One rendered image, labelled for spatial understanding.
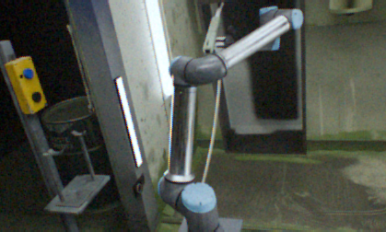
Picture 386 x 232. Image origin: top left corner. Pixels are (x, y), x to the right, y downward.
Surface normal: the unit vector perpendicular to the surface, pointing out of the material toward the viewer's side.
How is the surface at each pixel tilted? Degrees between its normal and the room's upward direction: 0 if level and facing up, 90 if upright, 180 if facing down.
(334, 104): 57
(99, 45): 90
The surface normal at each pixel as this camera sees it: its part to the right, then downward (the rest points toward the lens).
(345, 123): -0.33, -0.13
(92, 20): -0.29, 0.43
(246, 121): -0.24, 0.61
